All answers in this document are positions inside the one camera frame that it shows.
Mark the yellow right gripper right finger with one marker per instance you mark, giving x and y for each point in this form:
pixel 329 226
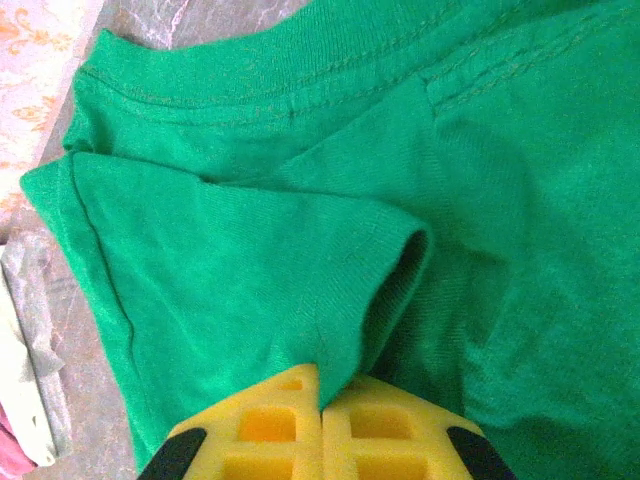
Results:
pixel 395 430

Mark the green t-shirt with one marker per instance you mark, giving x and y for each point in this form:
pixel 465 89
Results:
pixel 400 200

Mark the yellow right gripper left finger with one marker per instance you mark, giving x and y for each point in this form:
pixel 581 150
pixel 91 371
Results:
pixel 260 430

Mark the white t-shirt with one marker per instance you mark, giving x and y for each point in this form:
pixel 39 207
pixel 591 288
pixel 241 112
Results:
pixel 22 350

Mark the dusty pink t-shirt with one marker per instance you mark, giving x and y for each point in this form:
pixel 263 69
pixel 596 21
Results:
pixel 11 450

